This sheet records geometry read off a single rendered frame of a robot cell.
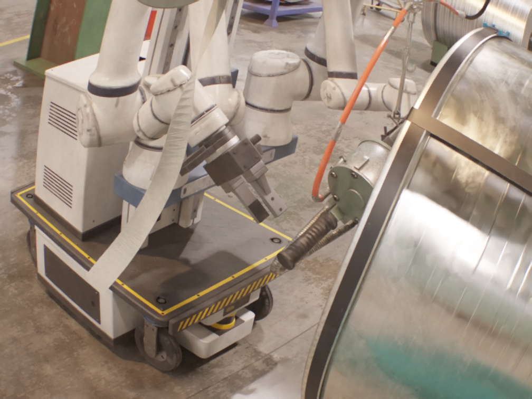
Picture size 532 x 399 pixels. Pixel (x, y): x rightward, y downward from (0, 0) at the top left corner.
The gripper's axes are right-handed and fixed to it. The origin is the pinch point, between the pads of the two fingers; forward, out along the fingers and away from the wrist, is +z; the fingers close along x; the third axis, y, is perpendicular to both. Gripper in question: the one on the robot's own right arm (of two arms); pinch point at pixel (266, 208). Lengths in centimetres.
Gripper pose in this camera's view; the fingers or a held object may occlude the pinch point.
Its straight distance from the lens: 148.7
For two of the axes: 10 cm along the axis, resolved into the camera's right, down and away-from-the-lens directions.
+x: -4.2, 1.6, 8.9
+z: 6.0, 7.9, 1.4
